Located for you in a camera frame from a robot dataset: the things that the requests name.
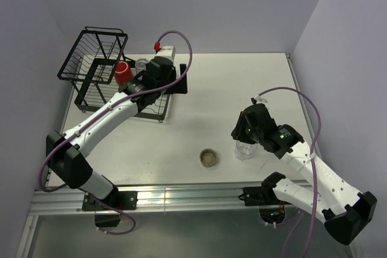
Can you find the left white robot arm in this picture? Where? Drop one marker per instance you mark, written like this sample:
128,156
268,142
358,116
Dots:
66,153

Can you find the aluminium mounting rail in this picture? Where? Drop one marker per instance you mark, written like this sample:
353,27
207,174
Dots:
150,198

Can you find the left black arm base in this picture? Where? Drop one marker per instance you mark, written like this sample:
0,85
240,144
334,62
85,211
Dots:
121,200

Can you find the black wire dish rack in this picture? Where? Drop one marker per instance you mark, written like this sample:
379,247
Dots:
90,66

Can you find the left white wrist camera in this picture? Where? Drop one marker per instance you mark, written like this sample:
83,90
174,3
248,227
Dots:
168,52

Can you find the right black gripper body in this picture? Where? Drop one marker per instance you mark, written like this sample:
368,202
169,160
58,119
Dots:
256,134

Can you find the red mug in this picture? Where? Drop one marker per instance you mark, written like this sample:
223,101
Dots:
123,73

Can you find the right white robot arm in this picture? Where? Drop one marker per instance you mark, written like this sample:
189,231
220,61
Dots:
344,210

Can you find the clear plastic cup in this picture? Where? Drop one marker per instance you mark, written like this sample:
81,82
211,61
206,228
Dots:
140,65
245,151

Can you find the small brown round lid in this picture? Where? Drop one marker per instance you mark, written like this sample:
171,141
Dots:
208,158

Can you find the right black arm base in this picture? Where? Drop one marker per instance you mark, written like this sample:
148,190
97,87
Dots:
258,196

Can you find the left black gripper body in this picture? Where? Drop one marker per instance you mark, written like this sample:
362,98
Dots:
174,89

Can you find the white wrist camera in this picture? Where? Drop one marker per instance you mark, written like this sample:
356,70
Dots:
168,52
258,99

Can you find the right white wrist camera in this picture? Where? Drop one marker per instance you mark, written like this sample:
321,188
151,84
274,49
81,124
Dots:
258,99

